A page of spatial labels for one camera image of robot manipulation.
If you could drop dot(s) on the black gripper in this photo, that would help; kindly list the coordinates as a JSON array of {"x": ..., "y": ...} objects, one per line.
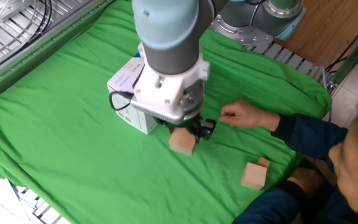
[{"x": 190, "y": 124}]

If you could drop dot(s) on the wooden cube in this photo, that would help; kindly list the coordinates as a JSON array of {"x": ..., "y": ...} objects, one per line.
[
  {"x": 253, "y": 176},
  {"x": 182, "y": 142}
]

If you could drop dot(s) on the left forearm in blue sleeve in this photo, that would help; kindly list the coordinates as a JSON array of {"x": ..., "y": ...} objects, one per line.
[{"x": 269, "y": 208}]

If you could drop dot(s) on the right forearm in blue sleeve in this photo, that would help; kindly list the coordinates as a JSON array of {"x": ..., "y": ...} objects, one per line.
[{"x": 309, "y": 133}]

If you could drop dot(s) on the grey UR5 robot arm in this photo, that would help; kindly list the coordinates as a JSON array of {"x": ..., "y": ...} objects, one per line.
[{"x": 169, "y": 31}]

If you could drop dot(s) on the person's right hand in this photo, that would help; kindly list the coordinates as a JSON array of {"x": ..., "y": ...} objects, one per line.
[{"x": 244, "y": 115}]

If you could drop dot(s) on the person's left hand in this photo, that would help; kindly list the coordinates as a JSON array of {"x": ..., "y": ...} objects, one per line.
[{"x": 304, "y": 182}]

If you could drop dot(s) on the white and blue cardboard box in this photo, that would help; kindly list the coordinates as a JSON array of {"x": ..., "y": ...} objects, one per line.
[{"x": 123, "y": 81}]

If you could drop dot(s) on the small wooden block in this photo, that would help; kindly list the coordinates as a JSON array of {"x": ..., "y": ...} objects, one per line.
[{"x": 264, "y": 161}]

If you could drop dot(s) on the green cloth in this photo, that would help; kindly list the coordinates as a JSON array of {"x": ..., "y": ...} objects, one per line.
[{"x": 73, "y": 155}]

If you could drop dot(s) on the silver metal mounting plate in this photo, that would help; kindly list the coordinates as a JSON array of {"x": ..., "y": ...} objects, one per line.
[{"x": 2, "y": 7}]

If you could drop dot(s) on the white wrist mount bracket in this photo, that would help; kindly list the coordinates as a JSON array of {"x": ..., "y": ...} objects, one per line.
[{"x": 163, "y": 93}]

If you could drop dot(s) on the grey aluminium frame rail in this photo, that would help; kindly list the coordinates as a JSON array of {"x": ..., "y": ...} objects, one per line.
[{"x": 26, "y": 59}]

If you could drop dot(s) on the green frame pole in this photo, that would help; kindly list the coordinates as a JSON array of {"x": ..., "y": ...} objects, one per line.
[{"x": 353, "y": 53}]

